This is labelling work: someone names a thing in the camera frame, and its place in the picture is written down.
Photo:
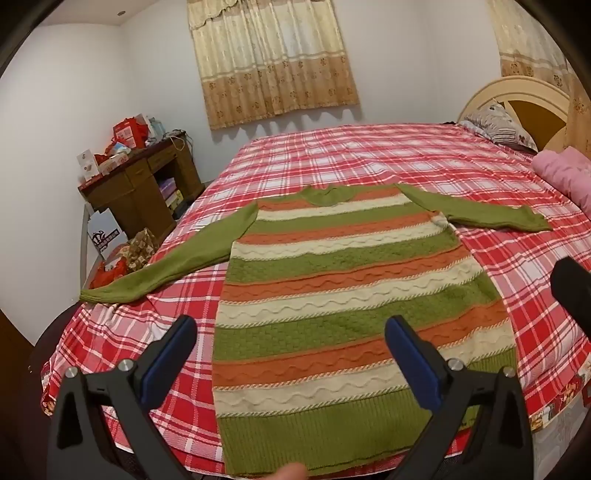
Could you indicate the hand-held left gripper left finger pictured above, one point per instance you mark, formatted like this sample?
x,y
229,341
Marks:
x,y
173,355

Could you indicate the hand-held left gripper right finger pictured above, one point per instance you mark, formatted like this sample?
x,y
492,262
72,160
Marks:
x,y
411,360

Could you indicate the green orange cream striped sweater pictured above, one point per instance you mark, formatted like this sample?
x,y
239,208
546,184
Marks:
x,y
323,300

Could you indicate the person's left hand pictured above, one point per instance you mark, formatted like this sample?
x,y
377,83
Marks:
x,y
288,473

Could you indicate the gold patterned bag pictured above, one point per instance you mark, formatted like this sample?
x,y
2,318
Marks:
x,y
143,249

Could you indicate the pink quilt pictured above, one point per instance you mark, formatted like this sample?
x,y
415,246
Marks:
x,y
565,170

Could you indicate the white carton with crown print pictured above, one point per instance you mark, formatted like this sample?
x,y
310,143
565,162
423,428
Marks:
x,y
104,230

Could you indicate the purple boxes in desk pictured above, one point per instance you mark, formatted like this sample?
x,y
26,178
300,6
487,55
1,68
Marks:
x,y
168,189

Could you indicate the brown wooden desk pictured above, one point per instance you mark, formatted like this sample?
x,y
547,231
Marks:
x,y
134,189

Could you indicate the floral grey pillow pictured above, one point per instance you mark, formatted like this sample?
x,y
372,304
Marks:
x,y
498,122

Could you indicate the red plaid bedspread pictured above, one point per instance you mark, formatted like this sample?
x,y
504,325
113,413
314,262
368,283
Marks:
x,y
369,157

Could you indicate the white card box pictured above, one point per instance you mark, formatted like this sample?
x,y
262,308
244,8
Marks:
x,y
87,166

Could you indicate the cream wooden headboard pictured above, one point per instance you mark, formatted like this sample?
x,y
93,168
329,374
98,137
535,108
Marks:
x,y
498,90

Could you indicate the red gift box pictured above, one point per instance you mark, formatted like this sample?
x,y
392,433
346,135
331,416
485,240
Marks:
x,y
129,131

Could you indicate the beige patterned window curtain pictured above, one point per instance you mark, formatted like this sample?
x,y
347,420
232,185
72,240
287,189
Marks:
x,y
272,60

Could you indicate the white metal frame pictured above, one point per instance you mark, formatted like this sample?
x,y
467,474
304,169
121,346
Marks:
x,y
84,249

